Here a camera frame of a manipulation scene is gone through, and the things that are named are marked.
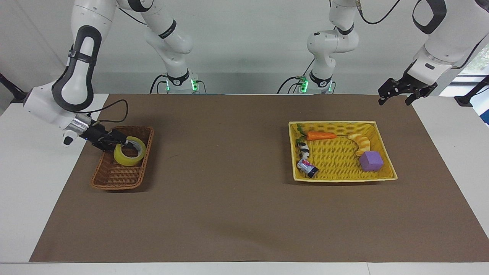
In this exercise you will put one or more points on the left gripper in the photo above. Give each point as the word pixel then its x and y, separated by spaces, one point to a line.
pixel 407 81

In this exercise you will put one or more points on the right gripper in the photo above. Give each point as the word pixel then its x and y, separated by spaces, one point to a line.
pixel 97 135

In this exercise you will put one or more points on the yellow tape roll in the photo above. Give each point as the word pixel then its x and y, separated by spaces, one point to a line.
pixel 123 157

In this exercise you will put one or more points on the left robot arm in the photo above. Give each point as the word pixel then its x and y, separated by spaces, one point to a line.
pixel 445 34

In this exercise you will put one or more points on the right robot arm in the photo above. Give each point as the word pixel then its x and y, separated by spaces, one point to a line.
pixel 86 46

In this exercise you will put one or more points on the brown wicker basket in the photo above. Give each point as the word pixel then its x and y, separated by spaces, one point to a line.
pixel 118 175

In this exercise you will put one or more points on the yellow woven basket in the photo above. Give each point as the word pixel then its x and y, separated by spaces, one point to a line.
pixel 336 164

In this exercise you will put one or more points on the yellow toy croissant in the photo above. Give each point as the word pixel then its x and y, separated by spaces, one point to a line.
pixel 362 144

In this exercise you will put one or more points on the black stand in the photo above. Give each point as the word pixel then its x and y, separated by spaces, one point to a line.
pixel 471 95
pixel 13 91

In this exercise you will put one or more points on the purple cube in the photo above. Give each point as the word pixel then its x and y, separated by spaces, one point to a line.
pixel 371 161

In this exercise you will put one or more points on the window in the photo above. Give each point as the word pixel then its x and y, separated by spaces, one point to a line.
pixel 477 63

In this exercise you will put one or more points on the orange toy carrot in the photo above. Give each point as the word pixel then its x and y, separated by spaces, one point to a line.
pixel 321 135

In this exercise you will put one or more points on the black and white small toy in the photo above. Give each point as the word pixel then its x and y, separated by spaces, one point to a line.
pixel 304 149

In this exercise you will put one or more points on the small printed wrapper packet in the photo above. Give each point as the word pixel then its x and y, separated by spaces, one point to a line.
pixel 307 167

